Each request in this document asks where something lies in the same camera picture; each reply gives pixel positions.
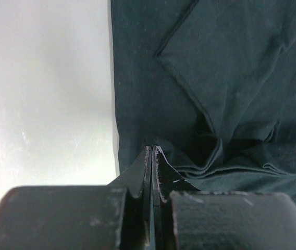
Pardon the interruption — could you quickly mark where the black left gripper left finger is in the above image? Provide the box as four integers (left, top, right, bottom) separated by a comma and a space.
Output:
0, 147, 152, 249

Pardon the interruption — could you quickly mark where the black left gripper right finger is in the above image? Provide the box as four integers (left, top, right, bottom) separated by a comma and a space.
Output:
152, 146, 296, 249

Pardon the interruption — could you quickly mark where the black t-shirt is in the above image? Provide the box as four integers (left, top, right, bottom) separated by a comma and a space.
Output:
110, 1, 296, 203

